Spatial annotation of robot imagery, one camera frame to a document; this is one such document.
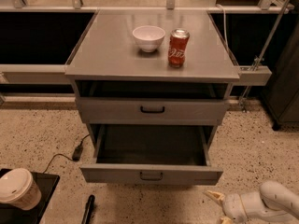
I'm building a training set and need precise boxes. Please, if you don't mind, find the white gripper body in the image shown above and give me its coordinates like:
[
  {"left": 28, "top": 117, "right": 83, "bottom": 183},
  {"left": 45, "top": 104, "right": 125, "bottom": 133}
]
[{"left": 222, "top": 191, "right": 289, "bottom": 223}]

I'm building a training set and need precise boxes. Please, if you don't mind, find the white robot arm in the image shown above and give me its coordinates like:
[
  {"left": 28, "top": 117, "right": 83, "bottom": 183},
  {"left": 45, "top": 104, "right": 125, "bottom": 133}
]
[{"left": 205, "top": 180, "right": 299, "bottom": 224}]

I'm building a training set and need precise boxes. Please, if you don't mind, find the grey open bottom drawer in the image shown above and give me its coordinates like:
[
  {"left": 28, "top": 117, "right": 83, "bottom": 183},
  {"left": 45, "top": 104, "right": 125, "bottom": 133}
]
[{"left": 81, "top": 124, "right": 222, "bottom": 186}]

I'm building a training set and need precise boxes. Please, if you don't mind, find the grey metal drawer cabinet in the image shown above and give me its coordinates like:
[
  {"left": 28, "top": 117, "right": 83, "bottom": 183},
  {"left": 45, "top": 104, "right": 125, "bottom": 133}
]
[{"left": 64, "top": 8, "right": 242, "bottom": 187}]

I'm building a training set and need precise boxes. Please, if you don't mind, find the grey middle drawer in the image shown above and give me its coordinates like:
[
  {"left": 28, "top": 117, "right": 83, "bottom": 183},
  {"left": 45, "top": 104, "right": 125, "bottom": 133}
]
[{"left": 76, "top": 98, "right": 228, "bottom": 125}]

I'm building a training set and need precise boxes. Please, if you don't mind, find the dark cabinet at right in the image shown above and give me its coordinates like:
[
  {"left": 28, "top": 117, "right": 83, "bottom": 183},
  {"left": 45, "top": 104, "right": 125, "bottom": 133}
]
[{"left": 261, "top": 23, "right": 299, "bottom": 131}]

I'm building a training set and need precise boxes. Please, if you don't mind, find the black marker pen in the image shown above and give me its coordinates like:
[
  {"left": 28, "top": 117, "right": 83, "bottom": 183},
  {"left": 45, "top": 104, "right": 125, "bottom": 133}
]
[{"left": 81, "top": 195, "right": 95, "bottom": 224}]

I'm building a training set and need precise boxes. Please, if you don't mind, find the red soda can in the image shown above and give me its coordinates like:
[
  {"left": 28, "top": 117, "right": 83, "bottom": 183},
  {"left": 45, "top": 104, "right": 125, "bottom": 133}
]
[{"left": 168, "top": 28, "right": 190, "bottom": 68}]

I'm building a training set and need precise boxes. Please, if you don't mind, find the white ceramic bowl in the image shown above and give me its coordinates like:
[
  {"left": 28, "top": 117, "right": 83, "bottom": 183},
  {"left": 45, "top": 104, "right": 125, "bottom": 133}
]
[{"left": 132, "top": 25, "right": 165, "bottom": 52}]

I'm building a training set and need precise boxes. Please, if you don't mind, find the black tray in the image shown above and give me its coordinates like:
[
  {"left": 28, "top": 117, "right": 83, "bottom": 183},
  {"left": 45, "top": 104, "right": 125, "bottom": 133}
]
[{"left": 0, "top": 169, "right": 60, "bottom": 224}]

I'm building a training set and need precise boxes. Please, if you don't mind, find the metal diagonal rod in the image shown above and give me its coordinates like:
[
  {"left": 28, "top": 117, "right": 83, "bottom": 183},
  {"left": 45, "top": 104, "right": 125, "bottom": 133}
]
[{"left": 238, "top": 0, "right": 298, "bottom": 112}]

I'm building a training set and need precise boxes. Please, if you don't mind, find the white lidded paper cup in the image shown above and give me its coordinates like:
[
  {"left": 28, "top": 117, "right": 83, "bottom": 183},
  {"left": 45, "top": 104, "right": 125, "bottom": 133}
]
[{"left": 0, "top": 168, "right": 42, "bottom": 211}]

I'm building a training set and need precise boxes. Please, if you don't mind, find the black power adapter with cable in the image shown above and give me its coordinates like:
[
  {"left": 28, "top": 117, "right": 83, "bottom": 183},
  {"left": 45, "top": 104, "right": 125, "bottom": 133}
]
[{"left": 43, "top": 134, "right": 89, "bottom": 174}]

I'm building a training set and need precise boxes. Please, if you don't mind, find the white cable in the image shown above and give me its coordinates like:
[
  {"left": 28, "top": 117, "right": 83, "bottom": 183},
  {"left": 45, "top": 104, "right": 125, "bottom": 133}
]
[{"left": 216, "top": 4, "right": 232, "bottom": 54}]

